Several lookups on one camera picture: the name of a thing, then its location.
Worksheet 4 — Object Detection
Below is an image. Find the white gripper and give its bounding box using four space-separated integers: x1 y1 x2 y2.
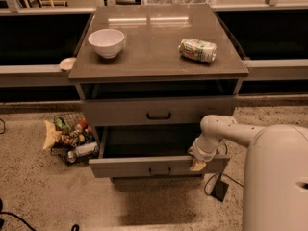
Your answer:
188 134 224 172

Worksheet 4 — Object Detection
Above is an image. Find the grey drawer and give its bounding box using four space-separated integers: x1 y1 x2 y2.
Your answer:
80 96 236 126
109 174 204 184
89 123 230 179

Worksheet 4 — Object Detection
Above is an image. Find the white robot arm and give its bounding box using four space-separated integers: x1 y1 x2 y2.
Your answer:
191 115 308 231

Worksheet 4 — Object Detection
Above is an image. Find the grey bottom drawer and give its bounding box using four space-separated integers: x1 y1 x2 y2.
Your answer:
109 174 204 184

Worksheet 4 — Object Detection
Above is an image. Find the grey top drawer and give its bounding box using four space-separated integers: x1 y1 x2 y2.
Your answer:
80 96 236 126

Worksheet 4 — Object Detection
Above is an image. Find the grey drawer cabinet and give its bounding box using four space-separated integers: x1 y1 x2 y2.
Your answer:
68 3 249 183

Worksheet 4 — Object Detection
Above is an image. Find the black floor box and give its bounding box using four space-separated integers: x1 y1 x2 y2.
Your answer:
211 176 229 202

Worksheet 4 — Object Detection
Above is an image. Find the white plastic bottle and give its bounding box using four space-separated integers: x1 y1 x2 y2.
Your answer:
74 142 97 157

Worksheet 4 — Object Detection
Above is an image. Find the crushed green white can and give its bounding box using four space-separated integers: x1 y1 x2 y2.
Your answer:
178 38 217 63

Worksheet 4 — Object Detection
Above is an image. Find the red capped bottle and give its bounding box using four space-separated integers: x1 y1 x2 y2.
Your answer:
76 119 88 131

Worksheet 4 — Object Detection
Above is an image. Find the yellow chip bag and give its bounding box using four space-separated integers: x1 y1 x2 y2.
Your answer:
43 120 62 149

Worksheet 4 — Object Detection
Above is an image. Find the white ceramic bowl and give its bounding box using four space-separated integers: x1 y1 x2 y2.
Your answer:
88 29 125 59

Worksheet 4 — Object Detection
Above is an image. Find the small round white dish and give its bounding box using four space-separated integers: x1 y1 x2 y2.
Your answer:
59 58 76 71

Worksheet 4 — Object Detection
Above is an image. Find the black floor cable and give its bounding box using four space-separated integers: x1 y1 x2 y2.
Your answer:
203 142 244 197

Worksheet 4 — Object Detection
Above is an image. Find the black wire basket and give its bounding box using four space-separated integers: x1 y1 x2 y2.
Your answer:
51 113 99 165

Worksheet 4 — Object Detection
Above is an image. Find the black cable lower left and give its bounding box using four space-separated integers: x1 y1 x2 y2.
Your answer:
0 196 80 231

